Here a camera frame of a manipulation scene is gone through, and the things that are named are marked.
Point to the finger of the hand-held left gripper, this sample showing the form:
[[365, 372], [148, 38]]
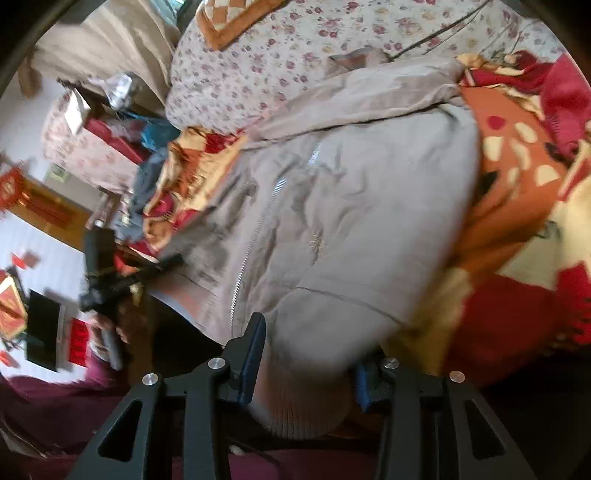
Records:
[[147, 273]]

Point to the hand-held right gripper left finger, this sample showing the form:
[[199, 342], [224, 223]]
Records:
[[254, 355]]

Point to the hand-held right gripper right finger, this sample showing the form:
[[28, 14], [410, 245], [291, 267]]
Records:
[[362, 385]]

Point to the grey zip jacket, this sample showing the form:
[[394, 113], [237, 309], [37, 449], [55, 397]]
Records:
[[332, 221]]

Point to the person's left forearm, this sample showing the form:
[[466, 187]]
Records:
[[51, 383]]

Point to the person's left hand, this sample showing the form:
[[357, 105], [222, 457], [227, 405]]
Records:
[[123, 334]]

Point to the wooden door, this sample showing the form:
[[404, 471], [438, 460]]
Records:
[[51, 212]]

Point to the black screen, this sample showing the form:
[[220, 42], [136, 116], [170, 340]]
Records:
[[44, 327]]

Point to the grey-blue cloth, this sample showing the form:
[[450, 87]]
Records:
[[147, 180]]

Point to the floral furniture cover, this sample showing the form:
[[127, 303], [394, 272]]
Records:
[[78, 152]]

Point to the red box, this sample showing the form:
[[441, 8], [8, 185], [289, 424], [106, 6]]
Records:
[[115, 138]]

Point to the blue plastic bag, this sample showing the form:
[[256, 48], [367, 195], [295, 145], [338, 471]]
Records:
[[159, 134]]

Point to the white card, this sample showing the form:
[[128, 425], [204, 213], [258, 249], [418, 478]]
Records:
[[76, 110]]

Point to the clear plastic bag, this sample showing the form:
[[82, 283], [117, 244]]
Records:
[[121, 87]]

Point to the beige curtain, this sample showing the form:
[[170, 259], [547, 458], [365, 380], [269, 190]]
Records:
[[111, 41]]

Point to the floral quilt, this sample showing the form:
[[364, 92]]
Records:
[[258, 69]]

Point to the red orange printed blanket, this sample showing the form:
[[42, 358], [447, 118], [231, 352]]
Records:
[[517, 194]]

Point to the small red wall paper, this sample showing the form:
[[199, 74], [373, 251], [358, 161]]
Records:
[[25, 259]]

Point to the red paper wall decoration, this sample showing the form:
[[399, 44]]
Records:
[[79, 341]]

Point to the red framed wall picture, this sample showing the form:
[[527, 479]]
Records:
[[11, 304]]

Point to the red knot wall ornament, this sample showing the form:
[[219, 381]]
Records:
[[9, 189]]

